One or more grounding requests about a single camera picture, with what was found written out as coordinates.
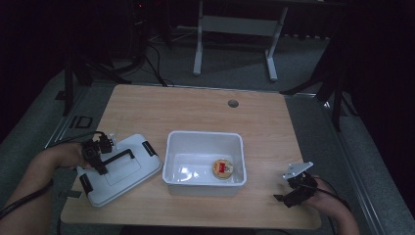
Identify dark table edge bracket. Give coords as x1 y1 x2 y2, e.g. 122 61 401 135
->
62 190 82 200

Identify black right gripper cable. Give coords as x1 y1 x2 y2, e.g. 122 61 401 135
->
311 175 352 235

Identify person's right hand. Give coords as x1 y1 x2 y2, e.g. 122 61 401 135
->
303 180 347 213

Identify white lid with black handle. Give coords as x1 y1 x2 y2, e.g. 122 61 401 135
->
75 133 163 209

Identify dark equipment rack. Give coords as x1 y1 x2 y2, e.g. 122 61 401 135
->
125 0 153 67

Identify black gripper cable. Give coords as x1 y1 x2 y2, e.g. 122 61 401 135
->
311 175 352 235
0 177 55 220

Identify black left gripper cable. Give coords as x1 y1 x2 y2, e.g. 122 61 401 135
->
0 177 55 220

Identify person's left hand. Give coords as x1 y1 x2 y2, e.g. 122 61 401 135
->
43 141 94 171

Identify round gold tin red label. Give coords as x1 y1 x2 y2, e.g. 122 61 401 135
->
211 158 235 181

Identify white metal desk frame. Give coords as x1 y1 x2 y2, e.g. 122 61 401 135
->
193 0 290 82

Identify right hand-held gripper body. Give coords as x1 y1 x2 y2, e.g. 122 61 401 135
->
282 161 319 203

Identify black tripod stand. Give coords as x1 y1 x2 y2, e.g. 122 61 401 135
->
54 45 133 118
279 32 360 133

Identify white storage box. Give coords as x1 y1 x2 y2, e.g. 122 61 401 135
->
161 130 248 198

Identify black floor cables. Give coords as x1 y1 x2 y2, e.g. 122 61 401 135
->
143 40 176 88

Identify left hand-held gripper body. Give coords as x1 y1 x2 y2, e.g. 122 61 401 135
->
80 131 117 162

